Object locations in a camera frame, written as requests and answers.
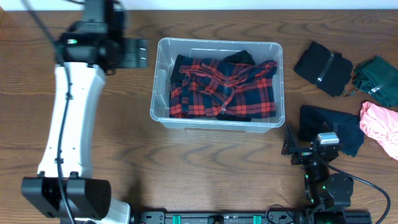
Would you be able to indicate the clear plastic storage bin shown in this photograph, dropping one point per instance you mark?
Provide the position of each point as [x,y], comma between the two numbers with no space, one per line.
[167,51]

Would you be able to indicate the dark green garment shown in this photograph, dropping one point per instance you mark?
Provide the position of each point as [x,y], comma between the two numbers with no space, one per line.
[377,78]

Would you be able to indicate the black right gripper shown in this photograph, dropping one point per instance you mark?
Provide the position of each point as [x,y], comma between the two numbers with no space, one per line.
[290,147]

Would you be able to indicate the black garment in bin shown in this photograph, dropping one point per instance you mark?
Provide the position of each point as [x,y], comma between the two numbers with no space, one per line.
[241,57]

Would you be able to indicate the pink folded garment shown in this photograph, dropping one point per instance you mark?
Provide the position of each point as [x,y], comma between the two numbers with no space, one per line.
[380,124]

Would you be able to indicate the black garment with tape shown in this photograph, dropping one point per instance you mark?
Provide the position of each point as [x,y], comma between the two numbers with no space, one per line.
[328,71]

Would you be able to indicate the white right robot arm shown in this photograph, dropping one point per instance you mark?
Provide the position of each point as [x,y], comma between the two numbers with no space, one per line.
[329,194]

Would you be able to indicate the navy folded garment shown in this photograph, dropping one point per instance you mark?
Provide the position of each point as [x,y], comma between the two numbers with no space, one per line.
[314,120]

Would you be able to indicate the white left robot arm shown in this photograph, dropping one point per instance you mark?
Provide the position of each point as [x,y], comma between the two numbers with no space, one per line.
[64,187]

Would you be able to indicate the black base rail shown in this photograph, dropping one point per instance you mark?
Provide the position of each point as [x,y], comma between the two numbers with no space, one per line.
[269,217]

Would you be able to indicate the red navy plaid shirt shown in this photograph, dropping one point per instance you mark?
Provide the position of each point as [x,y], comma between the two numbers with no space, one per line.
[211,88]

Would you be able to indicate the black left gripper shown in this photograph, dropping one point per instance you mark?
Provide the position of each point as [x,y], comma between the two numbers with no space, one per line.
[124,45]

